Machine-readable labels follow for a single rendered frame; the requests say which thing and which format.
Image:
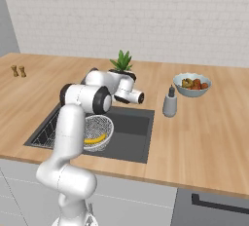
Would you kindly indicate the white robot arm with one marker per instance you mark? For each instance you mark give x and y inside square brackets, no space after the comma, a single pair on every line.
[68,129]

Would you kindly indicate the white mesh colander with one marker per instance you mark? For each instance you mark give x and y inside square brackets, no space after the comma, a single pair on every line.
[102,126]

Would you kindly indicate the dark grey sink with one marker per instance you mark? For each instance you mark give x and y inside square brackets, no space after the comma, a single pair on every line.
[129,137]

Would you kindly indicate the yellow banana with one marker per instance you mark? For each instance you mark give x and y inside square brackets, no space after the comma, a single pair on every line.
[95,139]

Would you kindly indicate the green plant in dark pot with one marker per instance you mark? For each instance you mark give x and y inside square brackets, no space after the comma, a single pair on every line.
[123,60]

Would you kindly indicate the grey soap dispenser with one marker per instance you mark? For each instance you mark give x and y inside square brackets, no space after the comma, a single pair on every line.
[169,105]

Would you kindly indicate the olive green fruit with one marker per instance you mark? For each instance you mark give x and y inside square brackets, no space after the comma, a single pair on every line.
[186,82]

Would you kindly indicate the pale blue fruit bowl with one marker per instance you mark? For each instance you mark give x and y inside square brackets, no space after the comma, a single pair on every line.
[191,92]

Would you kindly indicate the orange fruit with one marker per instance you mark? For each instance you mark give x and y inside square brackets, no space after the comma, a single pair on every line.
[196,83]

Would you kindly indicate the red fruit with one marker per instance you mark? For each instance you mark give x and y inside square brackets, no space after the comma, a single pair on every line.
[204,85]

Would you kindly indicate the white drawer front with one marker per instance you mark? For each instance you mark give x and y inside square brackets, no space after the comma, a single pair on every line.
[136,191]

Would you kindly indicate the brown wooden shaker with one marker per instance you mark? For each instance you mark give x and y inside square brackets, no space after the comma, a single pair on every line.
[22,71]
[14,71]

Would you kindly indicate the white cupboard door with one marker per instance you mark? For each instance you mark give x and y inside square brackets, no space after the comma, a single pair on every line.
[129,215]

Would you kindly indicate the grey dishwasher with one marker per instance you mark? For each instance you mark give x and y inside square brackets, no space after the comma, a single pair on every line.
[181,210]

